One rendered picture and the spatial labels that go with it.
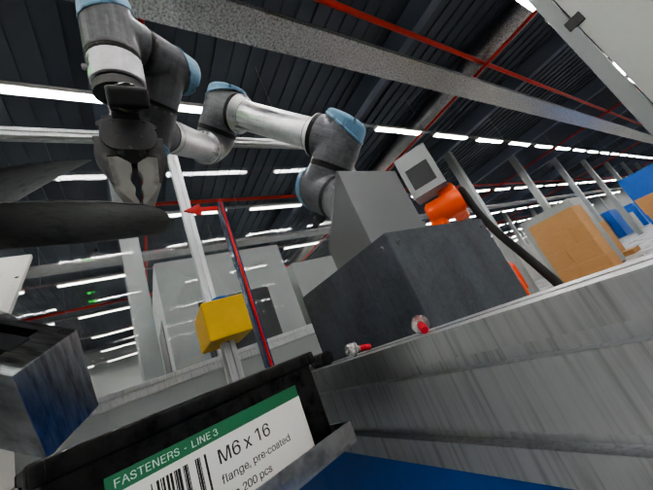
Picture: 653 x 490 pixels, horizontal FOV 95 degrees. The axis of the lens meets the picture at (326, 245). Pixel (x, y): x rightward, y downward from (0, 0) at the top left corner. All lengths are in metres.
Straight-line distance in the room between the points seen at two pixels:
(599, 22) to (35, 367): 1.84
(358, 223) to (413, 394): 0.40
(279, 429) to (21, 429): 0.33
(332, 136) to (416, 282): 0.46
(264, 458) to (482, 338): 0.15
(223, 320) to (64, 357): 0.34
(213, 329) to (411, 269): 0.45
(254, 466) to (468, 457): 0.13
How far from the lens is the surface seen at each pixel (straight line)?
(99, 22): 0.64
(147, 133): 0.55
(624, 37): 1.70
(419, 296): 0.45
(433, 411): 0.23
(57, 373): 0.48
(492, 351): 0.20
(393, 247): 0.46
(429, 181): 4.07
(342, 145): 0.78
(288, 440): 0.24
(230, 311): 0.74
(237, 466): 0.22
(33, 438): 0.51
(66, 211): 0.48
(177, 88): 0.70
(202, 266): 1.31
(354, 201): 0.60
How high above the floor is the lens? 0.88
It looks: 18 degrees up
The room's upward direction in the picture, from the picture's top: 23 degrees counter-clockwise
